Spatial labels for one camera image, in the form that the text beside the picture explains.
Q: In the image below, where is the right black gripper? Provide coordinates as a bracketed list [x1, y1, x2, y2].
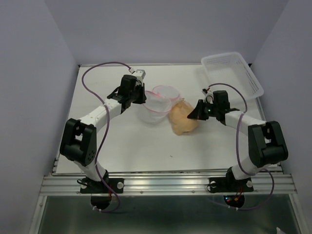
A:
[186, 99, 218, 120]

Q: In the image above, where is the beige bra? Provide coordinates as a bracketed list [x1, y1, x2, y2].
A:
[169, 99, 199, 136]

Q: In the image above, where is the white mesh laundry bag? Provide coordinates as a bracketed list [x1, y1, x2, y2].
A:
[138, 85, 180, 124]

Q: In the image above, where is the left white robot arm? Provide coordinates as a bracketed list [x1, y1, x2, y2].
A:
[59, 70, 146, 192]

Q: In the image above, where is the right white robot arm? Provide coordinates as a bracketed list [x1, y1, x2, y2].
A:
[187, 90, 289, 190]

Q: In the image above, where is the white plastic basket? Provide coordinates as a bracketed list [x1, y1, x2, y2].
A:
[201, 52, 264, 112]

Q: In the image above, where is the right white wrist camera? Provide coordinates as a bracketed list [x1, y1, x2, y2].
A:
[202, 88, 214, 103]

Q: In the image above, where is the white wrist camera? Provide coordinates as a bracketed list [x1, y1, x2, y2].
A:
[129, 68, 146, 79]
[202, 88, 214, 103]

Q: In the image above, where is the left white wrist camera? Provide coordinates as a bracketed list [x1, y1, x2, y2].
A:
[129, 68, 146, 79]

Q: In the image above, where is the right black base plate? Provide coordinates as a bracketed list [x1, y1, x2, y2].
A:
[208, 177, 254, 193]

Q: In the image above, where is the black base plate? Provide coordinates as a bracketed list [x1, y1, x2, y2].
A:
[208, 177, 254, 193]
[77, 177, 124, 194]

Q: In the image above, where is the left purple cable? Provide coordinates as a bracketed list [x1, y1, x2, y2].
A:
[81, 61, 134, 213]

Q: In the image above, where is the purple cable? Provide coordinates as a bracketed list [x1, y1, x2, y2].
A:
[203, 83, 275, 212]
[81, 61, 134, 213]

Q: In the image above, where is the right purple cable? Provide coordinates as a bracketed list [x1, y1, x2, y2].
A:
[203, 83, 275, 212]

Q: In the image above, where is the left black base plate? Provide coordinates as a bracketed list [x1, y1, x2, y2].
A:
[77, 177, 124, 194]

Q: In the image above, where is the aluminium mounting rail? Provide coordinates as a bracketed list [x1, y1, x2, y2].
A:
[39, 171, 297, 196]

